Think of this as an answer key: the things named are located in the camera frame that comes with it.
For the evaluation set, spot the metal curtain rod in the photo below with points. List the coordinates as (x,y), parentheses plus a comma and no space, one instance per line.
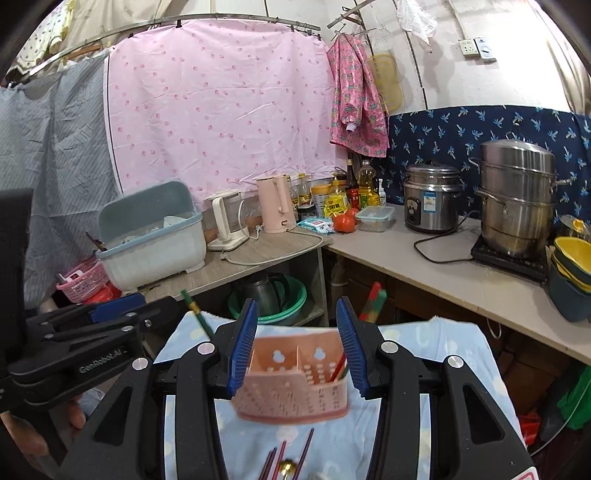
(138,25)

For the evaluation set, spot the red plastic basin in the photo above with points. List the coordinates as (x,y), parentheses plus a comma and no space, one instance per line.
(108,293)

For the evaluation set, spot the pale dotted cloth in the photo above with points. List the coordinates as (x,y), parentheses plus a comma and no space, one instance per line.
(46,27)

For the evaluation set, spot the pink patterned apron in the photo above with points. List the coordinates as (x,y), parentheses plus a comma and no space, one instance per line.
(355,101)

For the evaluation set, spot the pink electric kettle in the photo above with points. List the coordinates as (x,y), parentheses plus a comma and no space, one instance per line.
(274,203)

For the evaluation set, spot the wet wipes packet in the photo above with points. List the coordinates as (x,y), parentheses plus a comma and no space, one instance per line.
(315,225)

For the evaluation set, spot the pink perforated utensil holder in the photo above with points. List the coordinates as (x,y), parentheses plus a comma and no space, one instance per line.
(286,397)

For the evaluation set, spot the black induction cooker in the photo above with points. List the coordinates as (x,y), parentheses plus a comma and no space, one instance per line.
(489,258)

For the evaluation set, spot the pink dotted curtain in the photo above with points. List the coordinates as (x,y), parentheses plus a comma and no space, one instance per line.
(221,115)

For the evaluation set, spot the white electric kettle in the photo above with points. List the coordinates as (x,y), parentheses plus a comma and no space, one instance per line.
(226,221)

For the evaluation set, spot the gold flower spoon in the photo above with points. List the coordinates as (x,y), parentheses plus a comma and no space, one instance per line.
(288,467)

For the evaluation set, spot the white hanging cloth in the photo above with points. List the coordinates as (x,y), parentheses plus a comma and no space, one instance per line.
(418,16)

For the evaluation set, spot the grey wooden shelf unit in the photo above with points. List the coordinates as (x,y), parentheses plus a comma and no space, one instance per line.
(258,251)

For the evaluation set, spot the red chopstick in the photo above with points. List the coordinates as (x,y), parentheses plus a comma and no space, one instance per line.
(338,365)

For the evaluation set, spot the black kettle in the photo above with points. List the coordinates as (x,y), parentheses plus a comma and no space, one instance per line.
(265,290)

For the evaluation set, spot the blue printed tablecloth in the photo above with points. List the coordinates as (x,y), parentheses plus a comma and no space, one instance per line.
(434,332)

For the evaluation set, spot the green plastic basin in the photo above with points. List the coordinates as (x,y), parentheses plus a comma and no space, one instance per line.
(293,302)

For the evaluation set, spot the green chopstick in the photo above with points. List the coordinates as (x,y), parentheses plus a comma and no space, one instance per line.
(344,372)
(203,325)

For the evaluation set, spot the white wall socket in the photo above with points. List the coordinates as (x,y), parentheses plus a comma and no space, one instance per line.
(468,47)

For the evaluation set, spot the person's left hand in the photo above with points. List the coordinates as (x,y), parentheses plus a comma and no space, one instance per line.
(23,438)

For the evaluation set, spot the navy floral cloth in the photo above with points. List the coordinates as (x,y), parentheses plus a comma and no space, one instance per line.
(438,138)

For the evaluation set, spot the white wall switch box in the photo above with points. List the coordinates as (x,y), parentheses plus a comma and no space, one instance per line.
(486,48)

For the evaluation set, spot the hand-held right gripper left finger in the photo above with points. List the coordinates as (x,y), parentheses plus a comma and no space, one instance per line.
(243,350)

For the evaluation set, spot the grey striped cloth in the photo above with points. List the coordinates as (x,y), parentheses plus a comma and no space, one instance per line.
(60,152)

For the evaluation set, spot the blue-grey dish drainer box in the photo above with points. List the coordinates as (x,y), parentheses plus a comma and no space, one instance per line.
(152,258)

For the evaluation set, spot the tall dark sauce bottle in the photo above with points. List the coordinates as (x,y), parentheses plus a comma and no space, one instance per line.
(350,175)

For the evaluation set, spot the red tomato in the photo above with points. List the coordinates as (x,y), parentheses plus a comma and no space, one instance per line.
(344,224)

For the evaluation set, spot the white countertop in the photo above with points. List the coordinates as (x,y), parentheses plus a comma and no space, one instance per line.
(415,277)

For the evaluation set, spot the steel steamer pot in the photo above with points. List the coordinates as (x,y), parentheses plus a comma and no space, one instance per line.
(515,203)

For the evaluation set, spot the yellow milk powder can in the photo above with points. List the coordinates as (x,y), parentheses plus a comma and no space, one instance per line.
(321,198)

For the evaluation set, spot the cooking oil bottle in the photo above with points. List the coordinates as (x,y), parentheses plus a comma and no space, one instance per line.
(367,184)

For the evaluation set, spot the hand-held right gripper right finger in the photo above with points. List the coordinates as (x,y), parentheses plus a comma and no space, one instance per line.
(351,350)

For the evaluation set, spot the clear food container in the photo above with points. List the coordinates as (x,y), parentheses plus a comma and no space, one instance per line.
(375,219)

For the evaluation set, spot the yellow plastic sieve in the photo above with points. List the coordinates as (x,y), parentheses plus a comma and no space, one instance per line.
(387,83)

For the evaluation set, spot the stack of yellow bowls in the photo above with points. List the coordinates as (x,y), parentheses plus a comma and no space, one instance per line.
(570,277)

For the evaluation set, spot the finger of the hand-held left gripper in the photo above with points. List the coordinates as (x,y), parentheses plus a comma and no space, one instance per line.
(115,307)
(157,314)

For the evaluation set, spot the pink mesh plastic basket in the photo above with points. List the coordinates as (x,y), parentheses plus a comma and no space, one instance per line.
(85,286)

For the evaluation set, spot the green bag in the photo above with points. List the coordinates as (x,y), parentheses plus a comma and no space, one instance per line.
(577,401)

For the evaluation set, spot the steel rice cooker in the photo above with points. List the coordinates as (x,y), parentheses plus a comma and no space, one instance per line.
(431,198)

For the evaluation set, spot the yellow label jar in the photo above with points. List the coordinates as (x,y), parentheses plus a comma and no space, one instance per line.
(337,203)

